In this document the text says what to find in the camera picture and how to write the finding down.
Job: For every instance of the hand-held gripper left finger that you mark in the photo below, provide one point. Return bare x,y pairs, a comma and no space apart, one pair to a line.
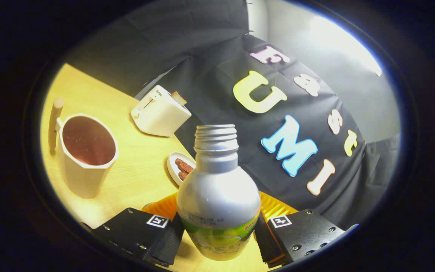
134,232

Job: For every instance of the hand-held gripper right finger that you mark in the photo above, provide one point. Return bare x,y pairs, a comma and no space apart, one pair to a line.
308,232

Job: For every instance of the silver juice bottle green label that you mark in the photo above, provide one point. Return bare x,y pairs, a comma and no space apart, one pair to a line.
217,196

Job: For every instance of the wooden table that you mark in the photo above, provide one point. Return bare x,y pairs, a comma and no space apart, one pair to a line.
138,162

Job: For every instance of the small white plate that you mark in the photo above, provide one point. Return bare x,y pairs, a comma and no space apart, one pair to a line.
172,166

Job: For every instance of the brown food pieces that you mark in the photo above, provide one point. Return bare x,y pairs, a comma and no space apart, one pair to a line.
184,167

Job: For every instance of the white toaster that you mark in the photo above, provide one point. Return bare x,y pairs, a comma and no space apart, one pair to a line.
159,115

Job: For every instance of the toast slice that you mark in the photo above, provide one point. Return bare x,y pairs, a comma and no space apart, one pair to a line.
179,98

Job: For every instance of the black backdrop cloth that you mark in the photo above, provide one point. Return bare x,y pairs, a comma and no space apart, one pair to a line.
210,49

